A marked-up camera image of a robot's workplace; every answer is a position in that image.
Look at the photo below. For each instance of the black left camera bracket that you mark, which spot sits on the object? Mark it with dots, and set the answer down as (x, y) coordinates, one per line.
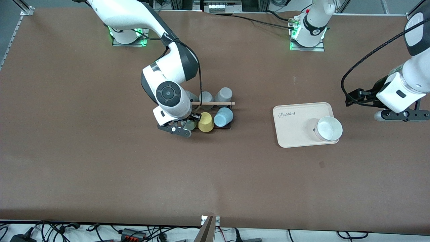
(403, 115)

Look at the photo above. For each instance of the black camera bracket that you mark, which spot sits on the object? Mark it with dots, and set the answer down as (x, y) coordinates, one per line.
(171, 129)
(403, 115)

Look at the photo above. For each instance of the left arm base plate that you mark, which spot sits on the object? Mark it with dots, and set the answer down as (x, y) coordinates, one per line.
(320, 48)

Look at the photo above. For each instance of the mint green cup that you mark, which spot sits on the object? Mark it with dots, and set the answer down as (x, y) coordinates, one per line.
(191, 125)

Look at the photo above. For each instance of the black box orange connectors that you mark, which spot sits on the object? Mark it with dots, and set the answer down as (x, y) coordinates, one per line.
(132, 233)

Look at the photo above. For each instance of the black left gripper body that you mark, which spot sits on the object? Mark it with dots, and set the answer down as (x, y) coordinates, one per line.
(372, 92)

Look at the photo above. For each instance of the beige plastic tray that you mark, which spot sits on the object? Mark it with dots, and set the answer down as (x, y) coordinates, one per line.
(295, 131)

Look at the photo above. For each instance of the black power adapter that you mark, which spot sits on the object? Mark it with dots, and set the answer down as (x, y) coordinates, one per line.
(23, 238)

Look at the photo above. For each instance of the yellow cup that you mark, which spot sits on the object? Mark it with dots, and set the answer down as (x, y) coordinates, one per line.
(205, 122)

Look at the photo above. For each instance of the white bowl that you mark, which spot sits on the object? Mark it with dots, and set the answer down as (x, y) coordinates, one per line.
(329, 129)

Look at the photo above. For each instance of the pale grey-blue cup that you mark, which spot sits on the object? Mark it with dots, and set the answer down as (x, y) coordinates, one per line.
(206, 97)
(193, 97)
(224, 94)

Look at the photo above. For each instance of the black right camera bracket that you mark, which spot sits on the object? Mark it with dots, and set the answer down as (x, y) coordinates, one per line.
(171, 129)

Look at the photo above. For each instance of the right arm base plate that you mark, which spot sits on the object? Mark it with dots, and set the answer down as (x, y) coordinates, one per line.
(116, 44)

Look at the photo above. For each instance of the light blue cup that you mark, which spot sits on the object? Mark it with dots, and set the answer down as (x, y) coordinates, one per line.
(223, 117)

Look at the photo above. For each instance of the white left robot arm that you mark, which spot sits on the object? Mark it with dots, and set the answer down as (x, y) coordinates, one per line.
(415, 77)

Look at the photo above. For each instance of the white power strip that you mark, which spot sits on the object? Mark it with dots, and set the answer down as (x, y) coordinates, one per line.
(223, 6)

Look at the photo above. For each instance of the aluminium table edge rail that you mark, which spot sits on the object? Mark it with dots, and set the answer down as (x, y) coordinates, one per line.
(10, 43)

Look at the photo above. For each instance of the small white bracket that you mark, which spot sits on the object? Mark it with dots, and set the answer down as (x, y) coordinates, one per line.
(217, 220)

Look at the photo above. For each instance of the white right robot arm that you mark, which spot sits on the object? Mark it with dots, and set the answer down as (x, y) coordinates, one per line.
(171, 67)

